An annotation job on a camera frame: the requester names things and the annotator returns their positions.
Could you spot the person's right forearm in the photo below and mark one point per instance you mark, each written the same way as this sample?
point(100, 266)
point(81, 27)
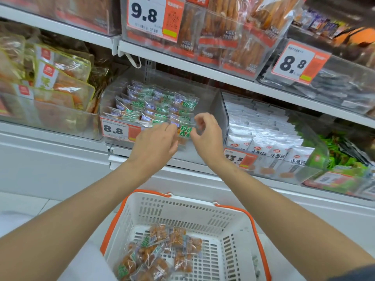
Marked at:
point(287, 219)

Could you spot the white plastic shelf clip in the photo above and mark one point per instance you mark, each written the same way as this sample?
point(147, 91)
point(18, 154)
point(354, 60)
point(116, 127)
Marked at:
point(133, 59)

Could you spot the clear bin of red packets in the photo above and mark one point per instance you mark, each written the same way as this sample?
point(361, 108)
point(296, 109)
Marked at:
point(82, 11)

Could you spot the white metal shelf board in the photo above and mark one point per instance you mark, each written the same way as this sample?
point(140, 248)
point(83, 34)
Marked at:
point(263, 89)
point(58, 27)

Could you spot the stack of brown stick packets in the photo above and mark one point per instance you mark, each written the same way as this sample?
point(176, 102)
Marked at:
point(234, 35)

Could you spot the pile of orange snack pouches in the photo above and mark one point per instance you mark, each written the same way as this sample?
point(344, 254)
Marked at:
point(158, 254)

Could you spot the person's dark sleeve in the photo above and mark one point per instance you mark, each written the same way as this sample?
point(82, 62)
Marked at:
point(354, 275)

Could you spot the stack of grey packets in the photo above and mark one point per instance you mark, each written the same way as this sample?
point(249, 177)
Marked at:
point(342, 87)

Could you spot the person's right hand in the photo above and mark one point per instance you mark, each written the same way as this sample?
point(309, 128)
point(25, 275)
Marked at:
point(211, 143)

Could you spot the clear plastic display bin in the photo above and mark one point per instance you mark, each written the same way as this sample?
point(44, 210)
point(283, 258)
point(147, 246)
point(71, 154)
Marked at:
point(44, 119)
point(211, 64)
point(351, 99)
point(211, 108)
point(318, 163)

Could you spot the orange snack bag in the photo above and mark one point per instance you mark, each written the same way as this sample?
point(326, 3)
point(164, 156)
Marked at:
point(357, 36)

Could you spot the person's left forearm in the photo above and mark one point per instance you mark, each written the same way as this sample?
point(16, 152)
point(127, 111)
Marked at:
point(73, 225)

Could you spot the white shelf base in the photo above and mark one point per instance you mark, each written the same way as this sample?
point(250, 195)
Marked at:
point(52, 166)

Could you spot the stack of yellow-edged packets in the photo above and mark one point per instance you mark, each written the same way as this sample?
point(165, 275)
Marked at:
point(58, 76)

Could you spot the person's left hand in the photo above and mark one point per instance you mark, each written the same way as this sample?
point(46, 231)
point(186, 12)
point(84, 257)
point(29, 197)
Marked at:
point(152, 143)

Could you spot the large white orange price tag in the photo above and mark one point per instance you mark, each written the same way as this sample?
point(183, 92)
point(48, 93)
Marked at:
point(298, 62)
point(149, 14)

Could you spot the person's right thumb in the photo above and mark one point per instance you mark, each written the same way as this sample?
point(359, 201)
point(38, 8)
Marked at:
point(197, 136)

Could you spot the row of white packets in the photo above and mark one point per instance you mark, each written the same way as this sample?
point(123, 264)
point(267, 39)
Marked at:
point(263, 131)

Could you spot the row of purple wrapped sweets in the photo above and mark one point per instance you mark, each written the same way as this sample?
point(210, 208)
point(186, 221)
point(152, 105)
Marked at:
point(319, 24)

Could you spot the clear green-label snack packet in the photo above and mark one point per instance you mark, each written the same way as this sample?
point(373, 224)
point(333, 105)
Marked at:
point(184, 133)

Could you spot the heap of bright green packets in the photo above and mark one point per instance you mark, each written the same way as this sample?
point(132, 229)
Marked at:
point(337, 160)

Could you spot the row of green-label packets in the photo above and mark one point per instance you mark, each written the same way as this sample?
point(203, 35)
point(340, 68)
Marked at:
point(152, 105)

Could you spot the person's left fingers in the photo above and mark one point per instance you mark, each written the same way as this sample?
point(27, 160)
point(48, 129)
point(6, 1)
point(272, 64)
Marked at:
point(173, 137)

